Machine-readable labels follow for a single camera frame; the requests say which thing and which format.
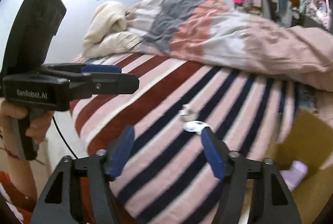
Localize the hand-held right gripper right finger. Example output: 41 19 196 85
200 127 302 224

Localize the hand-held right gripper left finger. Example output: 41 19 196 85
34 125 136 224

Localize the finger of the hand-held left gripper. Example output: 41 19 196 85
42 63 122 79
69 73 140 101

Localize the white earphone cable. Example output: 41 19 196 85
183 121 212 135

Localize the purple box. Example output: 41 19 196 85
280 160 309 192

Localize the cardboard box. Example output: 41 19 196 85
245 109 333 224

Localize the person's left forearm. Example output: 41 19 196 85
0 146 54 217

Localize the person's left hand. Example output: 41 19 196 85
0 100 54 153

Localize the cream fleece blanket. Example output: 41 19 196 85
82 1 142 59

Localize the small clear tape roll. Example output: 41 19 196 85
179 104 200 121

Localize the striped blanket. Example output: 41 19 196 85
69 53 300 224

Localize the pink grey duvet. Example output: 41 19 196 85
126 0 333 120

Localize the dark desk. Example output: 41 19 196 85
290 9 329 30

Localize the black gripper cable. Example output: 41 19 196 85
52 115 79 160

